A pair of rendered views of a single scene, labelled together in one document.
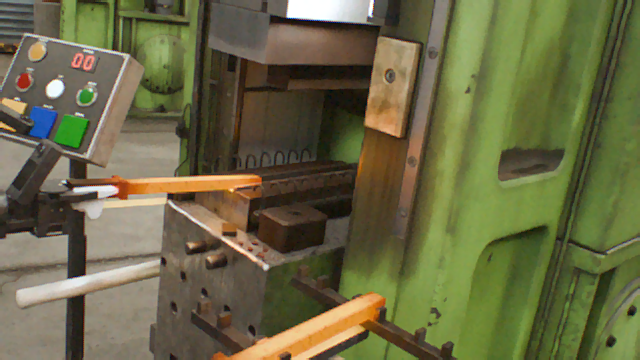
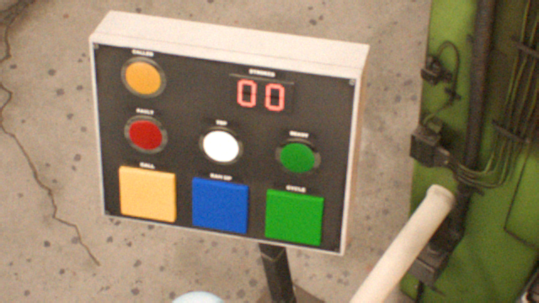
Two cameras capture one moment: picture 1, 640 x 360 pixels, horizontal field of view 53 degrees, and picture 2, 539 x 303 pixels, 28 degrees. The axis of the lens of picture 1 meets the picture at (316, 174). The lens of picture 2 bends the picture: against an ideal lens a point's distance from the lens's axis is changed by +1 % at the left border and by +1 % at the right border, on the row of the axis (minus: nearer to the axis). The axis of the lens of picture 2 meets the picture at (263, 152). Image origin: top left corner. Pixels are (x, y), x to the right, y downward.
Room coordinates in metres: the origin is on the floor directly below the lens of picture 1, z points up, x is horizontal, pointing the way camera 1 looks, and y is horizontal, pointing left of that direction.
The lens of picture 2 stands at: (0.95, 0.62, 2.28)
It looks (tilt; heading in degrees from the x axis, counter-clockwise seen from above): 63 degrees down; 1
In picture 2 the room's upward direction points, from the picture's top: 11 degrees counter-clockwise
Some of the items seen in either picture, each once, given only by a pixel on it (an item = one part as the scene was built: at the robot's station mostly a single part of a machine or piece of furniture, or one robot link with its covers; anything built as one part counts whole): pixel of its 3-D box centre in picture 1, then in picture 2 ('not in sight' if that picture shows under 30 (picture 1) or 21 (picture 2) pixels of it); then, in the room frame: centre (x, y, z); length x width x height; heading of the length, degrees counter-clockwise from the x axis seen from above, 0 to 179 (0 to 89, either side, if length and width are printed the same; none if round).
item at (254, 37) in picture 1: (312, 36); not in sight; (1.46, 0.05, 1.32); 0.42 x 0.20 x 0.10; 135
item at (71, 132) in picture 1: (72, 131); (294, 215); (1.50, 0.60, 1.01); 0.07 x 0.05 x 0.07; 70
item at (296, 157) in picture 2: (86, 96); (297, 157); (1.54, 0.59, 1.09); 0.05 x 0.03 x 0.04; 45
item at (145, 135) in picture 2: (24, 81); (146, 135); (1.61, 0.78, 1.09); 0.05 x 0.03 x 0.04; 45
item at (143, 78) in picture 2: (37, 51); (143, 77); (1.65, 0.76, 1.16); 0.05 x 0.03 x 0.04; 45
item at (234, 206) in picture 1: (293, 187); not in sight; (1.46, 0.05, 0.96); 0.42 x 0.20 x 0.09; 135
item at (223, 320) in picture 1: (267, 293); not in sight; (0.89, 0.05, 0.97); 0.23 x 0.06 x 0.02; 140
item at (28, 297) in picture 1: (105, 280); (367, 300); (1.49, 0.51, 0.62); 0.44 x 0.05 x 0.05; 135
